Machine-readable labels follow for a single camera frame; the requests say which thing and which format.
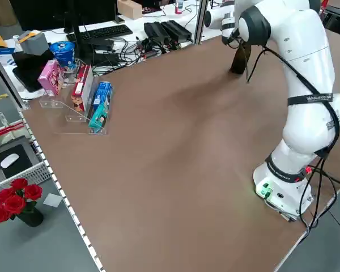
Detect dark glass bottle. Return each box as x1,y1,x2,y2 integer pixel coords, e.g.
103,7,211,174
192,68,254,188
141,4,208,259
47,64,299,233
230,42,253,75

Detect teal snack packet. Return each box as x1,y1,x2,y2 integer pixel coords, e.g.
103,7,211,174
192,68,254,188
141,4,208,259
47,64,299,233
87,102,112,129

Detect blue cookie packet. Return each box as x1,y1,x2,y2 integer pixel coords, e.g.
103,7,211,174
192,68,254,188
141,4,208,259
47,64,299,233
91,81,114,112

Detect clear acrylic snack shelf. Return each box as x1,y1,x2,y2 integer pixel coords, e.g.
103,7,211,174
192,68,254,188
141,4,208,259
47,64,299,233
39,58,108,136

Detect red cookie box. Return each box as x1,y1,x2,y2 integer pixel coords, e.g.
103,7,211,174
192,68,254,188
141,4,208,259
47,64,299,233
70,64,94,112

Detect black power brick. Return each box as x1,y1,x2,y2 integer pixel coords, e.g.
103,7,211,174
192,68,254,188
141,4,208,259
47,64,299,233
143,21,171,43
160,20,193,42

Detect black keyboard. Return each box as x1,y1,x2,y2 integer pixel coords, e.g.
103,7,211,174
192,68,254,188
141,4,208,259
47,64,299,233
66,24,134,44

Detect brown cardboard box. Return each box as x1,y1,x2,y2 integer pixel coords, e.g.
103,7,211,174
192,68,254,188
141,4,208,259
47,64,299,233
116,0,143,20

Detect pink snack box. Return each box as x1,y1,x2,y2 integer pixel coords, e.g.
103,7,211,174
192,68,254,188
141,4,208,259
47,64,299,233
37,59,65,97

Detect white paper sheet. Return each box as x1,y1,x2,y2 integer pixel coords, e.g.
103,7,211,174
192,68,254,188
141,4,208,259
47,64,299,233
42,193,63,208

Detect blue snack canister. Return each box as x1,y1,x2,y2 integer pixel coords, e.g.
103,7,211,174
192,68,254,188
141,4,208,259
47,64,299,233
49,41,77,74

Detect black mouse pad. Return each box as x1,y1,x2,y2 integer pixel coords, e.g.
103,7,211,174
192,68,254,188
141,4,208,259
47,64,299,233
0,143,34,179

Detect black flat device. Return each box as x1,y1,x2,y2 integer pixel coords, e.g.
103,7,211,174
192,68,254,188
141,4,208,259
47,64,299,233
11,50,57,93

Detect dark flower vase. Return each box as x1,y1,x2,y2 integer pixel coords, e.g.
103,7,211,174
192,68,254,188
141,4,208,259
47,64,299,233
15,208,45,228

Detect grey box yellow lid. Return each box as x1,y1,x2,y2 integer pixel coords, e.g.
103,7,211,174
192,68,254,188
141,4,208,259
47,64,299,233
18,30,50,57

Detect white computer mouse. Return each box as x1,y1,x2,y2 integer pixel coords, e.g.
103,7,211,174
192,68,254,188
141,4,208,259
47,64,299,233
0,153,20,169

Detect red rose bouquet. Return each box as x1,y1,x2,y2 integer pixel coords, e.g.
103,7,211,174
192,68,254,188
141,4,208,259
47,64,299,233
0,177,44,224

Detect black monitor with stand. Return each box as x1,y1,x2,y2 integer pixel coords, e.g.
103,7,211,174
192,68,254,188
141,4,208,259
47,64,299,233
10,0,117,62

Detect blue flat box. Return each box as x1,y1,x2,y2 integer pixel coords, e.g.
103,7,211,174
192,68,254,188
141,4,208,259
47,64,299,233
0,46,17,57

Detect aluminium frame post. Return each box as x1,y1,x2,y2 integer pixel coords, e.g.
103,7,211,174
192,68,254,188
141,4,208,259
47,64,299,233
194,0,210,45

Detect white wire basket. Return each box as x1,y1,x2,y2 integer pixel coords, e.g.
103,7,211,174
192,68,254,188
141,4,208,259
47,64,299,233
0,118,52,188

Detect black foot cable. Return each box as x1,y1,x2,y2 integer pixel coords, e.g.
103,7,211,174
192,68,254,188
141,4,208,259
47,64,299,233
297,165,340,236

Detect aluminium frame rail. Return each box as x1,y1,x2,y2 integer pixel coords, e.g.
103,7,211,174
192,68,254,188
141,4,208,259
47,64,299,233
0,45,31,111

